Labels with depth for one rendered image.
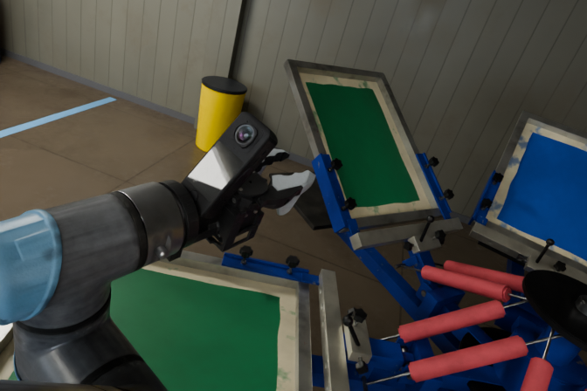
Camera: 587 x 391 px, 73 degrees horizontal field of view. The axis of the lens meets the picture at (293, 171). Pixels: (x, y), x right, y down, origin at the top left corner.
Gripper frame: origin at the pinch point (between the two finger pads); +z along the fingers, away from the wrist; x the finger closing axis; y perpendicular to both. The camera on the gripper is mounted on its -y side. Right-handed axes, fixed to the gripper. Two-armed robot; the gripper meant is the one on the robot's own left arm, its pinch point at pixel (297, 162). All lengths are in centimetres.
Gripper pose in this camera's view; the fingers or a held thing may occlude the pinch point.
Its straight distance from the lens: 53.4
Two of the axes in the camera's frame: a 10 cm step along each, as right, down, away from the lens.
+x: 7.0, 5.8, -4.2
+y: -3.5, 7.9, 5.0
